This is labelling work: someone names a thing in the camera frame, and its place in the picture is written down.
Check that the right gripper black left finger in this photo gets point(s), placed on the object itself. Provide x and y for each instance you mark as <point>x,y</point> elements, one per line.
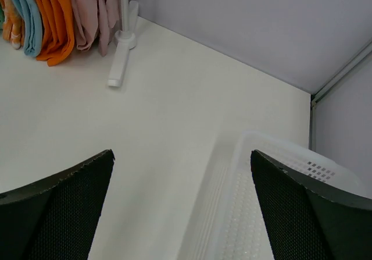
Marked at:
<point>56,217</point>

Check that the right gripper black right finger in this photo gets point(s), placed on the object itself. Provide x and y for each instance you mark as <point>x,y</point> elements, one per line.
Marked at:
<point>309,219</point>

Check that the orange white patterned trousers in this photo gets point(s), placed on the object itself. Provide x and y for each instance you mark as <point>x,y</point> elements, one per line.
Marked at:
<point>13,25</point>

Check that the pale pink trousers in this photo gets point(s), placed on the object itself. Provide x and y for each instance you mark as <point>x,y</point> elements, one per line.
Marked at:
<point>95,20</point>

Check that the plain orange trousers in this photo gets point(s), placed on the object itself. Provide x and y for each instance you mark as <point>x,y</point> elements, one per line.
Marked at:
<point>58,37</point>

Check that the light blue trousers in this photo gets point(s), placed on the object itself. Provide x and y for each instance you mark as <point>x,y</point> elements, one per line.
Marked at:
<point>30,13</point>

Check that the white plastic mesh basket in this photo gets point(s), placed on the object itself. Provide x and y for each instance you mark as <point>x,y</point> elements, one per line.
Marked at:
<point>227,222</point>

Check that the white metal clothes rack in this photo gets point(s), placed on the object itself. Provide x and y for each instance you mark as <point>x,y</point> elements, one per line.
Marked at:
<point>125,41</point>

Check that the aluminium corner frame right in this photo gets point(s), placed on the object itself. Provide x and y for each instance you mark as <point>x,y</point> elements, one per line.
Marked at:
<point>331,83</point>

